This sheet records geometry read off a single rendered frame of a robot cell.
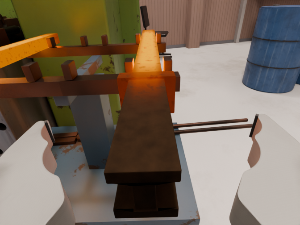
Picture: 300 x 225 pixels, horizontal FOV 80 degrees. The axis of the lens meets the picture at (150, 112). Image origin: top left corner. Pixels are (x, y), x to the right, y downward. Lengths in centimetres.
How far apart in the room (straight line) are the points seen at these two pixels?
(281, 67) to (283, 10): 59
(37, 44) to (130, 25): 67
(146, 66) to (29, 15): 53
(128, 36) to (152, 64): 87
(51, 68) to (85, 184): 41
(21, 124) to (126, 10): 72
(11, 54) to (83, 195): 29
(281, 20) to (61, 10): 223
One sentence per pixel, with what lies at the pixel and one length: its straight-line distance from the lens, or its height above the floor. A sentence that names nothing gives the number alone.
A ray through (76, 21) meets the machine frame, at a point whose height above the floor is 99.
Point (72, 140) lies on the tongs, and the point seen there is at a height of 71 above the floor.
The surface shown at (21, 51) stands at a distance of 41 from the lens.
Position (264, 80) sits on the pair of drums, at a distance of 266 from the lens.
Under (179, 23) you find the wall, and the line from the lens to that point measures 495.
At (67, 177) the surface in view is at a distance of 47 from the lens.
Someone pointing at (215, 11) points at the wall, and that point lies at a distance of 536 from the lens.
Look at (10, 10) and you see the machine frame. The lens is 110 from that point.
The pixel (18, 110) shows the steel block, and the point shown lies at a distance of 63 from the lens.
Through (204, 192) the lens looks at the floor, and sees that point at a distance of 128.
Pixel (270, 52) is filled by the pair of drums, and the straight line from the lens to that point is 258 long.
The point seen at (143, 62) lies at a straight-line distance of 20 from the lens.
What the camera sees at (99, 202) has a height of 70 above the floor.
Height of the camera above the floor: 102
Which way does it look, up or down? 31 degrees down
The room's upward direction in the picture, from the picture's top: 3 degrees counter-clockwise
